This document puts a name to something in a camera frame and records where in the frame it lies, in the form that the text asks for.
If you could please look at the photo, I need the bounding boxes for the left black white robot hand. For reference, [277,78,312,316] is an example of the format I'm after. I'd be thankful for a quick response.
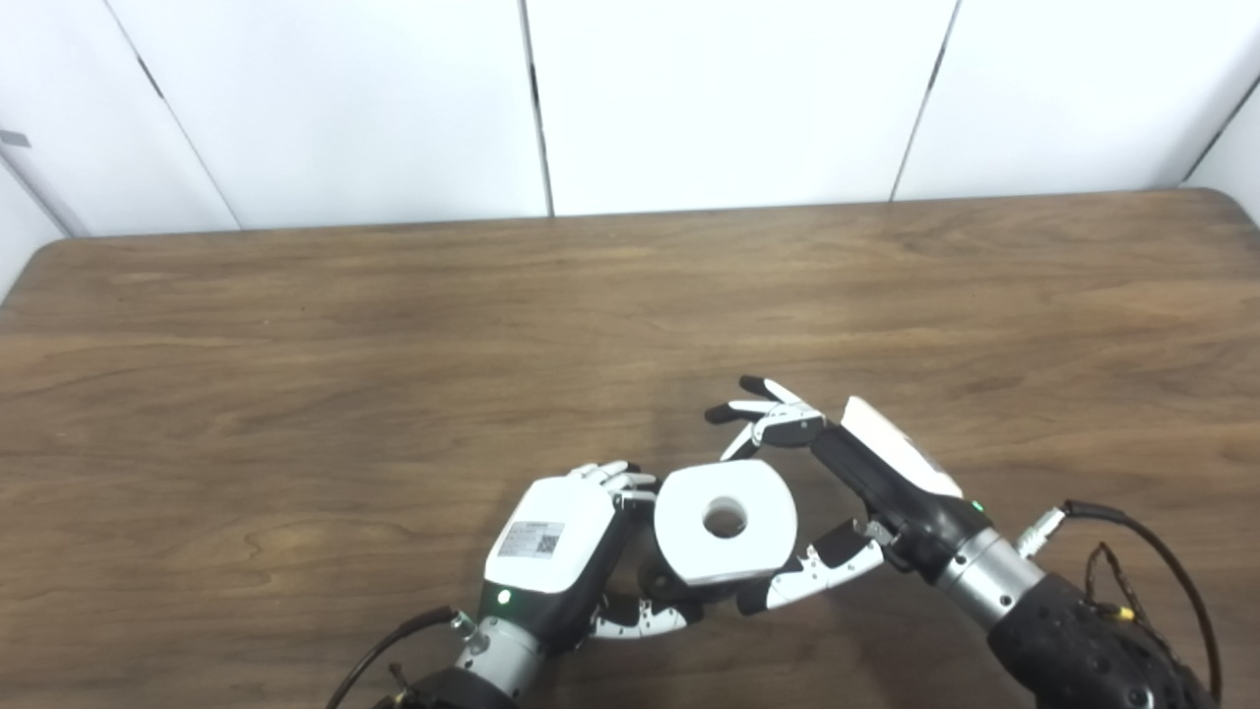
[477,460,705,656]

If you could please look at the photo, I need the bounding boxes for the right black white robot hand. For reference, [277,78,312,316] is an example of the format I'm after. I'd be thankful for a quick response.
[705,375,990,616]

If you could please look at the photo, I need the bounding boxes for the black plastic holder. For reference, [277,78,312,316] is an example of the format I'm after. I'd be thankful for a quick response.
[636,553,702,606]

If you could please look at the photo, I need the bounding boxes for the round white plastic piece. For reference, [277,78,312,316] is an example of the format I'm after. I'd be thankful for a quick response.
[654,459,798,587]

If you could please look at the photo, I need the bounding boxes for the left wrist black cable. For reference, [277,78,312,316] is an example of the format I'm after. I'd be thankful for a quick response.
[325,605,479,709]

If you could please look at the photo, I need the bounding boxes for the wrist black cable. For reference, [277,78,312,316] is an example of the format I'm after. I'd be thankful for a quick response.
[325,605,479,709]
[1014,499,1225,705]

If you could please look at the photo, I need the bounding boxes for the right thin wire yellow connector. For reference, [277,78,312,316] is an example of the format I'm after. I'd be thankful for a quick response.
[1083,569,1174,653]

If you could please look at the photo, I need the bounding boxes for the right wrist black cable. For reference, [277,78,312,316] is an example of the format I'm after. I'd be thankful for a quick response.
[1014,499,1225,705]

